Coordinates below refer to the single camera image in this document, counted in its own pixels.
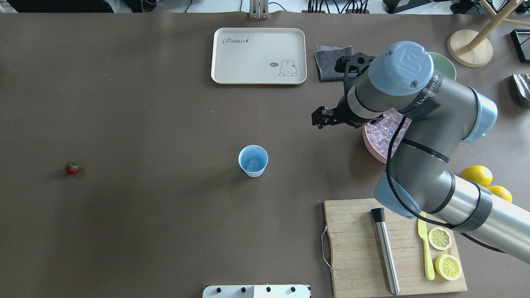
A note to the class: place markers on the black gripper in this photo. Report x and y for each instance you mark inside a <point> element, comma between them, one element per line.
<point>342,115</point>

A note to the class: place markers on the clear ice cube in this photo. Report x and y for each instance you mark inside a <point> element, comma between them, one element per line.
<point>252,165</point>

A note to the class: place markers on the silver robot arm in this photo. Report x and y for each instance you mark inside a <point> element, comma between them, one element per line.
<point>443,114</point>

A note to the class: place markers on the pile of clear ice cubes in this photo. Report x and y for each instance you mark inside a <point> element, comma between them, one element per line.
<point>385,132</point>

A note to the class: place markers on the light blue plastic cup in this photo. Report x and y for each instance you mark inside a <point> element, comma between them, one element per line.
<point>253,151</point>

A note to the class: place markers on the wooden cup stand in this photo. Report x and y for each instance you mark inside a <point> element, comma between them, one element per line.
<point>473,49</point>

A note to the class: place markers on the metal ice scoop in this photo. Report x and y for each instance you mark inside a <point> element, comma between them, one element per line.
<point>520,89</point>

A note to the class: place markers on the pink bowl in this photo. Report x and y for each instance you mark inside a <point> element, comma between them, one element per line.
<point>372,145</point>

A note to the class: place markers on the grey folded cloth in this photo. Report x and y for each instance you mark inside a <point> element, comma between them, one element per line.
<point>326,58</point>

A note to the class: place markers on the cream rabbit tray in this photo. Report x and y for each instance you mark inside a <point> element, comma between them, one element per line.
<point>259,56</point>

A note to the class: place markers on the steel muddler black tip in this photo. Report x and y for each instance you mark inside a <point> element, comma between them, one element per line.
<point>382,232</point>

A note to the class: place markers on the green bowl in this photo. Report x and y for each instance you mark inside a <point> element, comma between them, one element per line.
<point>443,65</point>

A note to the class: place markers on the wooden cutting board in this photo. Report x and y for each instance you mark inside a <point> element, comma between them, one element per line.
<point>356,257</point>

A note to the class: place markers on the yellow lemon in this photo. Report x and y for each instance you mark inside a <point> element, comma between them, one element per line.
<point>501,192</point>
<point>478,174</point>

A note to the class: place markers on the lemon slice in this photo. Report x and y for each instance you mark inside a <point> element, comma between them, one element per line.
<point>449,267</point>
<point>439,238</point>

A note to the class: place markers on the yellow plastic knife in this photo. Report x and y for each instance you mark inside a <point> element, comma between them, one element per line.
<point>429,270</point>

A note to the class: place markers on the red strawberry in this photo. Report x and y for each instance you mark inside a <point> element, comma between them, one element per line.
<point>72,167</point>

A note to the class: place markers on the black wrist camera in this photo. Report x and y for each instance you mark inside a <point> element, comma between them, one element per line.
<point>352,67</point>

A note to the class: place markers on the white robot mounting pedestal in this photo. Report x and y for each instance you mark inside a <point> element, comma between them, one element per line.
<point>258,291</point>

